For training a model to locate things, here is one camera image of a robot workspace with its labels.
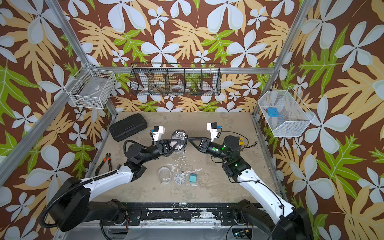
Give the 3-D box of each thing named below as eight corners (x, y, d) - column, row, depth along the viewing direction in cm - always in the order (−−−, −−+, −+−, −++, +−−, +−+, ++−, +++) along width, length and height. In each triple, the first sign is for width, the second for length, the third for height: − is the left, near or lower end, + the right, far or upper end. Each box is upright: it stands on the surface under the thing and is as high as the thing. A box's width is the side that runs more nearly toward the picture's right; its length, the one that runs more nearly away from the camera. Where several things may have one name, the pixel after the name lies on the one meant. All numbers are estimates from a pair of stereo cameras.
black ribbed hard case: (117, 144, 104) (113, 139, 98) (110, 131, 111) (106, 125, 106) (149, 127, 114) (147, 121, 108) (141, 116, 121) (139, 110, 115)
